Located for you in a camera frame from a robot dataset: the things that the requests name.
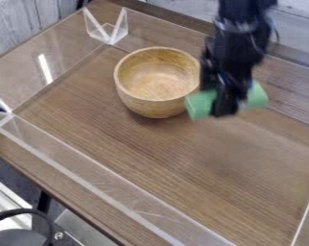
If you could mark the clear acrylic front barrier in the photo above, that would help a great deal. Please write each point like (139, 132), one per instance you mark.
(124, 171)

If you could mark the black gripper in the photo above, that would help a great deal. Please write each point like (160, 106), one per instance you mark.
(227, 61)

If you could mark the green rectangular block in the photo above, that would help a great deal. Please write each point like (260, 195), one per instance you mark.
(199, 102)

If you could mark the brown wooden bowl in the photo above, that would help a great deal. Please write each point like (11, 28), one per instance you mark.
(154, 78)

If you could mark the black table leg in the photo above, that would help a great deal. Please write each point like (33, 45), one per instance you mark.
(43, 202)

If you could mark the clear acrylic corner bracket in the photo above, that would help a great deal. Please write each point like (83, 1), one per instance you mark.
(107, 33)

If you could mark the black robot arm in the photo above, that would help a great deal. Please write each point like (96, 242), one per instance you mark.
(243, 11)

